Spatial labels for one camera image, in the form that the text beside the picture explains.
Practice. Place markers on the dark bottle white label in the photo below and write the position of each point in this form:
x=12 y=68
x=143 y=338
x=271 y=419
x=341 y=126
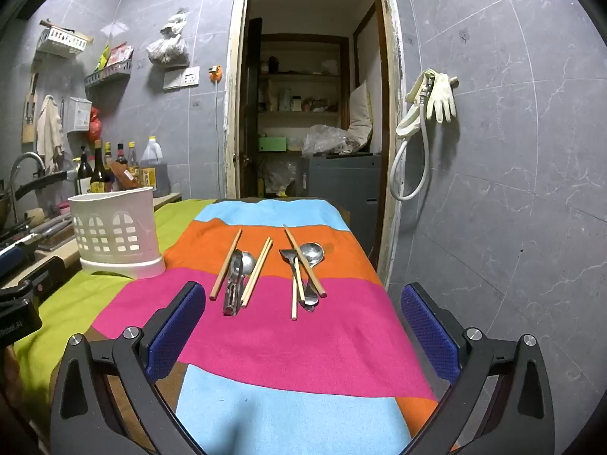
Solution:
x=84 y=180

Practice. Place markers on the cooking oil jug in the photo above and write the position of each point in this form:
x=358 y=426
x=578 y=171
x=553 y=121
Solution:
x=154 y=166

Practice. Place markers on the dark bottle red label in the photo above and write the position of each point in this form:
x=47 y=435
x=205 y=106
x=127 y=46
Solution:
x=122 y=156

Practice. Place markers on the kitchen cleaver knife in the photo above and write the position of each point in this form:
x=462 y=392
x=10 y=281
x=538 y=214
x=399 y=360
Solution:
x=14 y=253

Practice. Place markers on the hanging cream towel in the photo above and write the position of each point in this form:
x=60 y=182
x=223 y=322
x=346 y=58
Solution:
x=50 y=123

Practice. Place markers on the soy sauce bottle yellow label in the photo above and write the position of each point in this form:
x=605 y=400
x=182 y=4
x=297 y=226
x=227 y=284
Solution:
x=99 y=182

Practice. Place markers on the wooden chopstick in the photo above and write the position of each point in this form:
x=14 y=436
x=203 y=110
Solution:
x=304 y=260
x=226 y=265
x=255 y=270
x=260 y=270
x=294 y=294

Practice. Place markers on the cream rubber glove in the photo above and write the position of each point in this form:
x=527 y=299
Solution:
x=441 y=97
x=410 y=121

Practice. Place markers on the white lidded jar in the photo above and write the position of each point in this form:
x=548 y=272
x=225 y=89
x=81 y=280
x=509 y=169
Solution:
x=297 y=103

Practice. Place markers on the white pillow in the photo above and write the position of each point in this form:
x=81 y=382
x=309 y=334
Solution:
x=360 y=113

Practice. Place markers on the steel sink faucet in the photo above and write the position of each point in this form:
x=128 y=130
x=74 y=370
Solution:
x=26 y=155

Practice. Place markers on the green yellow snack packet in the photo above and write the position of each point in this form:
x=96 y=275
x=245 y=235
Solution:
x=103 y=59

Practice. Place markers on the grey cabinet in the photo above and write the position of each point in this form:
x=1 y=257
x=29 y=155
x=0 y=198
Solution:
x=341 y=180

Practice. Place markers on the wooden cutting board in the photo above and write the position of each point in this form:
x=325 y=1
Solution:
x=57 y=241

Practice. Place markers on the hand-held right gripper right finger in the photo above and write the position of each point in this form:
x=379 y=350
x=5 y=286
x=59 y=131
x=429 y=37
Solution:
x=427 y=331

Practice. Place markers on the white wall basket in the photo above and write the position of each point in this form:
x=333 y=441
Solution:
x=64 y=40

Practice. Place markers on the grey wall rack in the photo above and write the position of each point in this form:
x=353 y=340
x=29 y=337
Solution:
x=109 y=73

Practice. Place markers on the orange plug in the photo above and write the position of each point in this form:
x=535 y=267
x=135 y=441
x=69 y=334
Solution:
x=216 y=73

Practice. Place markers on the dark wooden door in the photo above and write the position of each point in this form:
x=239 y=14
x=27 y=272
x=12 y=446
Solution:
x=251 y=104

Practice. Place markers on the red snack packet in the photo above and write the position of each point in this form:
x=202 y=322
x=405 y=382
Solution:
x=121 y=52

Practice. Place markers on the metal wall tap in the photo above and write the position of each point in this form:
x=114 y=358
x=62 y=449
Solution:
x=453 y=79

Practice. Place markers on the pink soap dish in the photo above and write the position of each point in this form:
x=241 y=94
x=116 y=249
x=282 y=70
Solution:
x=64 y=209

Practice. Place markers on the colour-block cloth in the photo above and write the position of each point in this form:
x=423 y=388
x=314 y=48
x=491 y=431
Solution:
x=303 y=350

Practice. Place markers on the wooden door frame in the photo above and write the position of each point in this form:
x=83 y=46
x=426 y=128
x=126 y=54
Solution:
x=235 y=104

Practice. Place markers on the induction cooker control panel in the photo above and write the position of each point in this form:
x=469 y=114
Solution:
x=47 y=277

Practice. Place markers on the red plastic bag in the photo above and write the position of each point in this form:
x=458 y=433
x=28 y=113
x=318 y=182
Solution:
x=95 y=125

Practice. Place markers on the wooden wall knife block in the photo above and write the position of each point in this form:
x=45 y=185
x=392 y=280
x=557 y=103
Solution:
x=29 y=132

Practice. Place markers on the white plastic utensil basket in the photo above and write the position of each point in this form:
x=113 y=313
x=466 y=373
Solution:
x=118 y=208

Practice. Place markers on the hanging plastic bag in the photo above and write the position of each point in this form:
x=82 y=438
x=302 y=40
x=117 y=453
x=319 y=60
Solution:
x=166 y=47

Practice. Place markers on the dark bottle yellow cap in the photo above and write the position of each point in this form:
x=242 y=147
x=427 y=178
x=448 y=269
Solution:
x=108 y=154

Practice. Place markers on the clear bottle yellow cap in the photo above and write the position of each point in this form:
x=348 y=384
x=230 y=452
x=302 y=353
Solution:
x=133 y=166

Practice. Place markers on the wooden shelf unit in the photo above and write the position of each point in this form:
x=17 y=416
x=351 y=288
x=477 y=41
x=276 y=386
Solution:
x=303 y=75

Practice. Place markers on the steel round soup spoon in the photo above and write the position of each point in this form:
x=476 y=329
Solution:
x=313 y=252

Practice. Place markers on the crumpled clear plastic bag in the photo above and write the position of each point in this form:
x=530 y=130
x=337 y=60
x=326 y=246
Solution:
x=327 y=140

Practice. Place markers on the green box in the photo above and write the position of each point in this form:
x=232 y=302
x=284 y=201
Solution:
x=272 y=144

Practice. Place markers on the pale blue jar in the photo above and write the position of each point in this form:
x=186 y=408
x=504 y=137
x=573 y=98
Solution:
x=285 y=99

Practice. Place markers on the wall switch socket panel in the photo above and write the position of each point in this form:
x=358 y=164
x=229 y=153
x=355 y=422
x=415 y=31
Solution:
x=182 y=77

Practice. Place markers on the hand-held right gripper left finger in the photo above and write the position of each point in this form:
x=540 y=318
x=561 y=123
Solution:
x=173 y=336

